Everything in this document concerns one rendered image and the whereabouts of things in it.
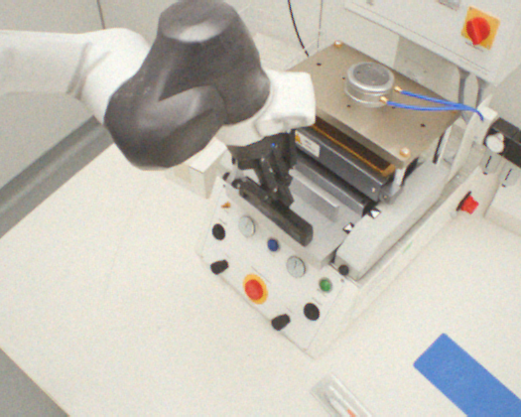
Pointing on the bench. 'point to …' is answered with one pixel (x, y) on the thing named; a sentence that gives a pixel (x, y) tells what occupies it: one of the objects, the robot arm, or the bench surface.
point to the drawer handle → (284, 216)
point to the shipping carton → (199, 170)
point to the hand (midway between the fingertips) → (280, 190)
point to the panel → (270, 273)
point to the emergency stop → (254, 289)
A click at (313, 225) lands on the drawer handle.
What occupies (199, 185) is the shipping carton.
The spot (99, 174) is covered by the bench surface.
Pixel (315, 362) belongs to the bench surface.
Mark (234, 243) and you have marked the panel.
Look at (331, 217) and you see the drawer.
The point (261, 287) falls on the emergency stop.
